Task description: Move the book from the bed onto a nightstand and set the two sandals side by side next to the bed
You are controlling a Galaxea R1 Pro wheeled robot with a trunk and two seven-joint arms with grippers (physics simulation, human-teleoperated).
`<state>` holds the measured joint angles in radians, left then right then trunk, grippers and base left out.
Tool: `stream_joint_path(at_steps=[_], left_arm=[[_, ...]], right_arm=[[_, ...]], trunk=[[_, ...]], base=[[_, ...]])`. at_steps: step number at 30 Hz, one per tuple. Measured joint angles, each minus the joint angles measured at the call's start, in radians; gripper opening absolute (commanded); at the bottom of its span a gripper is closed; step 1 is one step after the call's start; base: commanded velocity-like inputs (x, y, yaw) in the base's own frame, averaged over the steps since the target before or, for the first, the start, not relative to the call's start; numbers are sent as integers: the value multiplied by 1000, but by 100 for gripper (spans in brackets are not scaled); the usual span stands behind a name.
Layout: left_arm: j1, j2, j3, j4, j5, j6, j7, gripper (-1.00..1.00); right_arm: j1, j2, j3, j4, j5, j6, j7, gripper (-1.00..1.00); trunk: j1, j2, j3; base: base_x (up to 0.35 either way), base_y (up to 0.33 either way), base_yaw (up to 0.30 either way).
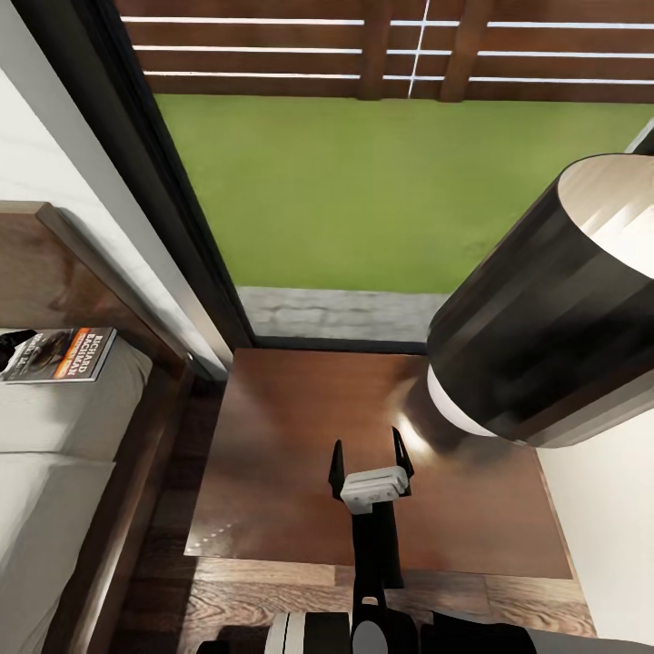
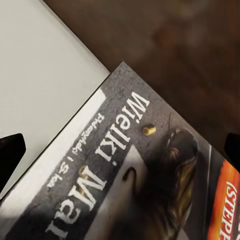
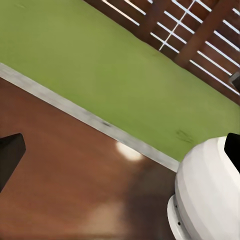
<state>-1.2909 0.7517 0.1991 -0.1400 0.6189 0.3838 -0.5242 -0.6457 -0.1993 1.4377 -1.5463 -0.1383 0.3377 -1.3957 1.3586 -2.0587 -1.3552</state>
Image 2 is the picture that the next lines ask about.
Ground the hardback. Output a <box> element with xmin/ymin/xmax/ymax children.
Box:
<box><xmin>0</xmin><ymin>60</ymin><xmax>240</xmax><ymax>240</ymax></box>

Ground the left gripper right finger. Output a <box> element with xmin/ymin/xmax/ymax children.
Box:
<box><xmin>224</xmin><ymin>133</ymin><xmax>240</xmax><ymax>173</ymax></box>

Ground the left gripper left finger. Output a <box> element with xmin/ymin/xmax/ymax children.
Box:
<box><xmin>0</xmin><ymin>133</ymin><xmax>26</xmax><ymax>193</ymax></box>

